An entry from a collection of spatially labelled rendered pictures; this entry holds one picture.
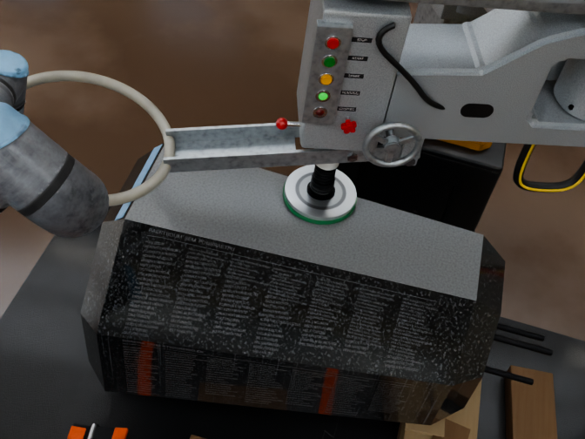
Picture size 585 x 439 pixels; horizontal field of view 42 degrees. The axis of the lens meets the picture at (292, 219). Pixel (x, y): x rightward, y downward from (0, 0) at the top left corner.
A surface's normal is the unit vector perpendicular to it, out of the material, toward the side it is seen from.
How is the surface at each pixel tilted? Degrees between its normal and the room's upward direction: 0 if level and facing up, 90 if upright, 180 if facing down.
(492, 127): 90
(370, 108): 90
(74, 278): 0
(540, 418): 0
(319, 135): 90
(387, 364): 45
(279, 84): 0
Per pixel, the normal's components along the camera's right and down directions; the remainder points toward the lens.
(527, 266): 0.11, -0.65
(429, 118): 0.04, 0.76
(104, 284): -0.73, -0.15
